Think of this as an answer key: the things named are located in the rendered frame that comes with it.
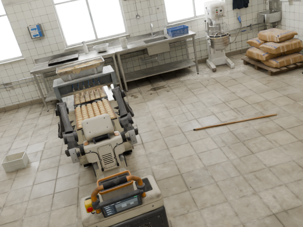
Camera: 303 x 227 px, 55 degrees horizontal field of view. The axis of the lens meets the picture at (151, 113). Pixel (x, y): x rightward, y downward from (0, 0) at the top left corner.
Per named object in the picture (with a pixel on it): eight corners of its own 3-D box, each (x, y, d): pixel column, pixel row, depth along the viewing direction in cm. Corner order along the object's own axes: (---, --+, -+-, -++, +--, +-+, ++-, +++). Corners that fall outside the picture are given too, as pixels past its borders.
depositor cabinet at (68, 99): (78, 130, 489) (62, 84, 454) (118, 118, 502) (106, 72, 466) (82, 170, 375) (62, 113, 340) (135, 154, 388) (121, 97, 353)
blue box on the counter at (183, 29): (171, 37, 605) (170, 30, 599) (167, 35, 632) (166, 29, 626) (189, 32, 611) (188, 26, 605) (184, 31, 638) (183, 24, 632)
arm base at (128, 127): (122, 134, 213) (138, 129, 215) (119, 125, 217) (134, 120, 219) (123, 139, 221) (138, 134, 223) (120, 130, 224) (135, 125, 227)
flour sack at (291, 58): (274, 70, 537) (274, 62, 531) (260, 65, 575) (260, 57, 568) (307, 60, 549) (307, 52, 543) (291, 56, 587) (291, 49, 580)
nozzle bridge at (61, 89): (62, 104, 369) (53, 79, 355) (116, 89, 382) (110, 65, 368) (61, 114, 340) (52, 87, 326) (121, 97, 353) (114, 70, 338)
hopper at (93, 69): (60, 78, 355) (56, 67, 349) (104, 66, 364) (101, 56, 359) (59, 84, 329) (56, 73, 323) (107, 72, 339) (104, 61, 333)
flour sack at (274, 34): (255, 39, 595) (254, 31, 588) (273, 34, 603) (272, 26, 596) (279, 44, 531) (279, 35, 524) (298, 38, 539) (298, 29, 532)
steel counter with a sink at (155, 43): (45, 112, 596) (23, 55, 545) (49, 101, 659) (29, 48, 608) (200, 73, 629) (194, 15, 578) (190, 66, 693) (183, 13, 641)
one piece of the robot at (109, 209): (150, 205, 190) (148, 189, 173) (98, 224, 184) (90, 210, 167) (144, 190, 197) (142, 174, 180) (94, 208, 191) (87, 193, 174)
